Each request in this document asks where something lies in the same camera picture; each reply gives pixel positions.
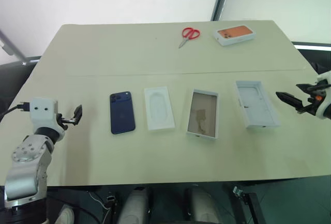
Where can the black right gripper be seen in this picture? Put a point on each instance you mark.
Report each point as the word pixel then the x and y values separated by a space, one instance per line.
pixel 313 103

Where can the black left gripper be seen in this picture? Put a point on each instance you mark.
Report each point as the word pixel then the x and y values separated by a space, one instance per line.
pixel 66 121

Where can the white empty box lid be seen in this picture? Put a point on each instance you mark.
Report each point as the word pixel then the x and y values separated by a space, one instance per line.
pixel 257 105

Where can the white box orange phone print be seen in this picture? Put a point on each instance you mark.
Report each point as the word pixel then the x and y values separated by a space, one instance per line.
pixel 234 34

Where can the white box base brown inside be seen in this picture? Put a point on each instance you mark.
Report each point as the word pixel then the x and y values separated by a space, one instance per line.
pixel 203 115

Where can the dark blue smartphone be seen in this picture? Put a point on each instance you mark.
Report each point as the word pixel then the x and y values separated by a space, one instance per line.
pixel 122 114

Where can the white molded tray insert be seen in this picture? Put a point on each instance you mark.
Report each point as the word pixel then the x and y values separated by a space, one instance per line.
pixel 159 110

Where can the grey slanted metal bar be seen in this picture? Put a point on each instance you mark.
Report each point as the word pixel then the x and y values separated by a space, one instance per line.
pixel 11 45

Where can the white shoe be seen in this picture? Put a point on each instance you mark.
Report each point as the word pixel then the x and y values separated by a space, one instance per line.
pixel 64 215

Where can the white rounded shape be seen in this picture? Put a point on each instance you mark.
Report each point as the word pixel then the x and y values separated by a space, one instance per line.
pixel 203 206
pixel 135 206

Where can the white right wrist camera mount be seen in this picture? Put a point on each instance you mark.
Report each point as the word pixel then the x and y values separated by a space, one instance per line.
pixel 326 77

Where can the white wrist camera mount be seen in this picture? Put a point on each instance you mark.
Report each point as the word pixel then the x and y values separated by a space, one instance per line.
pixel 41 112
pixel 326 77

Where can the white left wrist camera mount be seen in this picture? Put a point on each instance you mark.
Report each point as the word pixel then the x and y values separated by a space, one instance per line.
pixel 41 112

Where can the black metal table bracket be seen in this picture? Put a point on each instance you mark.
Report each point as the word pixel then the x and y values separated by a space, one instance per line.
pixel 245 200

